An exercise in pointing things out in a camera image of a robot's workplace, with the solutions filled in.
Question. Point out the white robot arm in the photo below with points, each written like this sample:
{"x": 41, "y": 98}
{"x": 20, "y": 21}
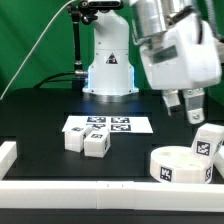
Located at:
{"x": 111, "y": 76}

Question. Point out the white front barrier wall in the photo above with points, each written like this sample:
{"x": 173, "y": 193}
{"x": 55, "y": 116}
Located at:
{"x": 111, "y": 195}

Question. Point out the white barrier wall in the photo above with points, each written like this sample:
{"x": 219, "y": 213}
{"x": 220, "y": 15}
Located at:
{"x": 111, "y": 195}
{"x": 219, "y": 161}
{"x": 8, "y": 155}

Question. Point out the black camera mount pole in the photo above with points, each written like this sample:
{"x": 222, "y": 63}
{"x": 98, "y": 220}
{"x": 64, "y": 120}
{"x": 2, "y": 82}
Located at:
{"x": 80, "y": 74}

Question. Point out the paper sheet with markers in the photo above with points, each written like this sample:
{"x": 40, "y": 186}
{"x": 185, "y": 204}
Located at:
{"x": 115, "y": 124}

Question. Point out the black camera on mount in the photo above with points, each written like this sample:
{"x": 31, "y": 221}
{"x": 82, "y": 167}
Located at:
{"x": 102, "y": 4}

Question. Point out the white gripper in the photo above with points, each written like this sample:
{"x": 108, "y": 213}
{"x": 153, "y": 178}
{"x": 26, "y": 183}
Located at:
{"x": 181, "y": 63}

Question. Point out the white right barrier wall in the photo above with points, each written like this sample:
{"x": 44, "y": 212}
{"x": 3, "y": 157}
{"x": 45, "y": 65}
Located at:
{"x": 219, "y": 161}

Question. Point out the white round stool seat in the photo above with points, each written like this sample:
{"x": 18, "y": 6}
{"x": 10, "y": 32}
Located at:
{"x": 175, "y": 164}

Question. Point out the white left barrier wall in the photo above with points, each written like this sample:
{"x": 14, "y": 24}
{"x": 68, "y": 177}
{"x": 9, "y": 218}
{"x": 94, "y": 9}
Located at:
{"x": 8, "y": 155}

